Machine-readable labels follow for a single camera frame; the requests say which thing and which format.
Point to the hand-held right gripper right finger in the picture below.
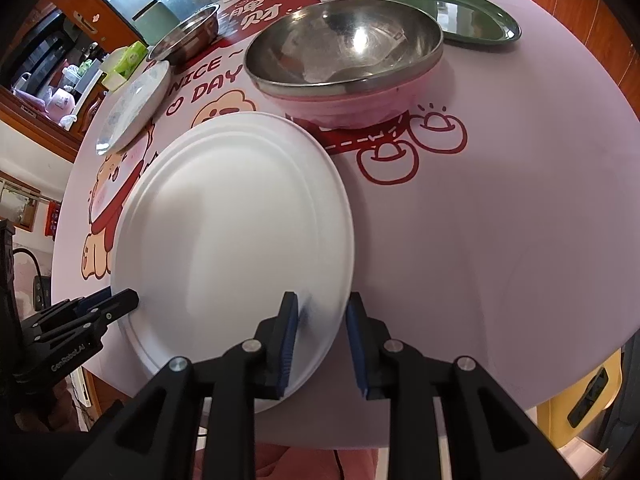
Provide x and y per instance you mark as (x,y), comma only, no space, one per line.
(356,345)

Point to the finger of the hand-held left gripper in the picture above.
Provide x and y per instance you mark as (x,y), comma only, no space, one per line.
(94,300)
(120,303)

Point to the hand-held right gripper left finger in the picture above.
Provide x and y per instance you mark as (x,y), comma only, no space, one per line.
(289,340)

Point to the large white plate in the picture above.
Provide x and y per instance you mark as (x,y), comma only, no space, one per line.
(225,240)

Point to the small patterned plate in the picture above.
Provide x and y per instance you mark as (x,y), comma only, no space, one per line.
(135,105)

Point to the pink bowl with steel lining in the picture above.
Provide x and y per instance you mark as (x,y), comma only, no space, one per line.
(350,105)

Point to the wide steel bowl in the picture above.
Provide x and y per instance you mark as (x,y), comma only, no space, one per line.
(190,35)

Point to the green plate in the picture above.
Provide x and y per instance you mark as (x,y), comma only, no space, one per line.
(480,25)

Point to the black power strip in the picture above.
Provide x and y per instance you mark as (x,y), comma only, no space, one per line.
(41,292)

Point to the pink electric kettle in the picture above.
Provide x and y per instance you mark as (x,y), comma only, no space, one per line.
(60,101)

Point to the yellow plastic stool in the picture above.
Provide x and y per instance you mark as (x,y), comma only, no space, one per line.
(555,410)

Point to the green tissue box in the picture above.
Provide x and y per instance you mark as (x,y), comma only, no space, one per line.
(122,62)

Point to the green canister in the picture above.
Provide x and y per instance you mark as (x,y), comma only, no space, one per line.
(150,22)

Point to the wooden kitchen cabinet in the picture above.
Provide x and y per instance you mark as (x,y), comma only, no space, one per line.
(85,5)

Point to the wooden wall cabinet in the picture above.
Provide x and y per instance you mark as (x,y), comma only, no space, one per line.
(600,25)

